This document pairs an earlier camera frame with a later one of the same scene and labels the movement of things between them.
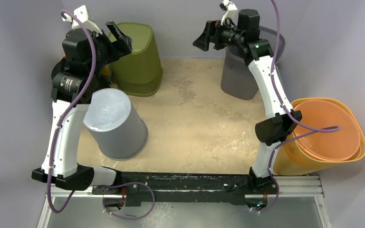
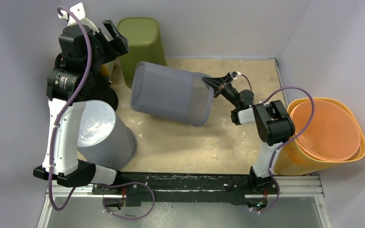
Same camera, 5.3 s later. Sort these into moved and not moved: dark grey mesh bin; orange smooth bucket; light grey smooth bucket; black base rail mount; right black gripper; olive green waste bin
Moved: right black gripper; light grey smooth bucket; dark grey mesh bin; olive green waste bin
Not moved: orange smooth bucket; black base rail mount
